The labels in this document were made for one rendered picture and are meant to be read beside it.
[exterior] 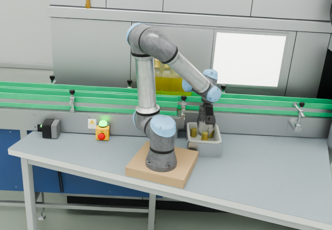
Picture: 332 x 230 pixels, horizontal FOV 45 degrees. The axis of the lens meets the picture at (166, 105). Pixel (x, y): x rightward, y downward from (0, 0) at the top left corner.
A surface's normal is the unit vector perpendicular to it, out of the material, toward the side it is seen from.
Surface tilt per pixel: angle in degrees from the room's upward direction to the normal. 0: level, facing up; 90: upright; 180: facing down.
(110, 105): 90
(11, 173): 90
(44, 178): 90
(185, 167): 1
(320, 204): 0
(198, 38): 90
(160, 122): 7
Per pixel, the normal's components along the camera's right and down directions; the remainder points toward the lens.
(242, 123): 0.00, 0.39
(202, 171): 0.06, -0.92
